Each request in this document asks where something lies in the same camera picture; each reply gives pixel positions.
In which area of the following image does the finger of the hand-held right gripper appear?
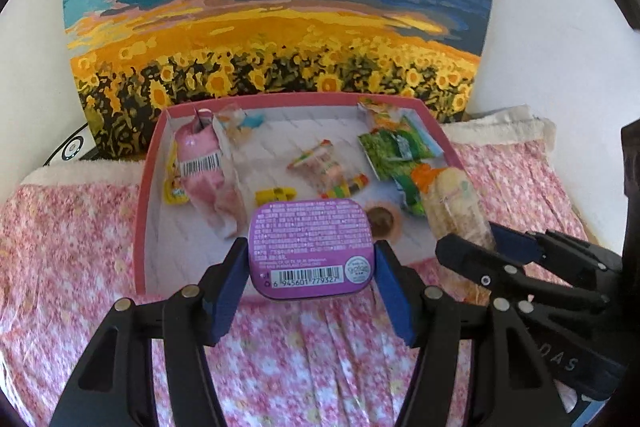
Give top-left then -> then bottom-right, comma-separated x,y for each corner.
492,224 -> 623,283
435,236 -> 608,314

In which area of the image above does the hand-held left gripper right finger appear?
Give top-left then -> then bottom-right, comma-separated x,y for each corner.
374,239 -> 573,427

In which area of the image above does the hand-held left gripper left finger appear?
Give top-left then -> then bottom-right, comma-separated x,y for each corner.
50,237 -> 249,427

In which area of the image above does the orange cracker packet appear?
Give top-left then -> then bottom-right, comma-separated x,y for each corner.
412,166 -> 493,253

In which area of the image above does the purple tin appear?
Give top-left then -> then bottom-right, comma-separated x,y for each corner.
248,200 -> 377,303

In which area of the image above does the pink jelly pouch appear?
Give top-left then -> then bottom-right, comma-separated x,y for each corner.
172,109 -> 241,238

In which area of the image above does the clear blue-edged snack packet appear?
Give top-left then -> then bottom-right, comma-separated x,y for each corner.
212,104 -> 266,158

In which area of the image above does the pink cardboard box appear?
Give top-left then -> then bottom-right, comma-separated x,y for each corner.
132,92 -> 493,305

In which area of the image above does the brown ball snack packet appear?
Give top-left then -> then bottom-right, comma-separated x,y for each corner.
364,204 -> 403,239

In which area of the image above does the yellow candy packet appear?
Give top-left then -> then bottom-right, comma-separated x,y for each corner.
255,187 -> 297,206

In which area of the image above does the yellow round snack packet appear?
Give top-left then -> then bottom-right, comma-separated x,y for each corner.
164,142 -> 191,206

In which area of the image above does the rainbow striped candy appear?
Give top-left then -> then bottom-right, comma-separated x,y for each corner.
320,174 -> 370,198

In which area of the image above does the pink floral cloth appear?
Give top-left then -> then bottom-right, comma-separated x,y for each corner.
20,104 -> 556,185

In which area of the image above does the green orange-topped snack packet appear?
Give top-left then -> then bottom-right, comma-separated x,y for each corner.
357,97 -> 443,182

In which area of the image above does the pink floral blanket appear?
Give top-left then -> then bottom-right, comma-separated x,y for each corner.
0,139 -> 588,427

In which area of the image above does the white round device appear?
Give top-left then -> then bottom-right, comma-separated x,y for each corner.
44,122 -> 98,166

